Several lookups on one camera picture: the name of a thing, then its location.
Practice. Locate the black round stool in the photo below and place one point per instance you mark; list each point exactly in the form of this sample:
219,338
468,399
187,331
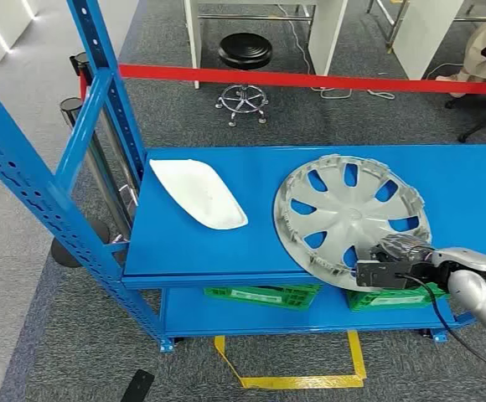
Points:
245,50

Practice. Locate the white curved plastic part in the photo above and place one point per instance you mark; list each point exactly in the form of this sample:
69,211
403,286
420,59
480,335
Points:
201,194

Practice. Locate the green plastic crate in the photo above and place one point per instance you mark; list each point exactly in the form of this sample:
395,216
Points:
268,297
385,300

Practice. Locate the silver plastic wheel hubcap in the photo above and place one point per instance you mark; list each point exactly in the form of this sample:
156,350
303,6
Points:
343,216

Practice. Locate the blue metal shelf rack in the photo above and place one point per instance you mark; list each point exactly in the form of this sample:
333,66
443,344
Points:
247,222

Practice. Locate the person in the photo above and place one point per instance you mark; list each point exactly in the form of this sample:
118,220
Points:
477,55

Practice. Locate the yellow floor tape outline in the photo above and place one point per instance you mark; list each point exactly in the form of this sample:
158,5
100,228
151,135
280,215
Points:
301,382

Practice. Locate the red barrier belt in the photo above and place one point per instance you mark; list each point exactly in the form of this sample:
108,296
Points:
268,77

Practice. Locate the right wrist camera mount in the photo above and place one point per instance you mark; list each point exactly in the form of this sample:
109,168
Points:
377,274

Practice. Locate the clear plastic film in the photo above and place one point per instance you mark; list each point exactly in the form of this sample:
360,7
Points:
406,244

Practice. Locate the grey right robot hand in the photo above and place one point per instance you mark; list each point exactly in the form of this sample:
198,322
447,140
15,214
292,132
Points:
410,249

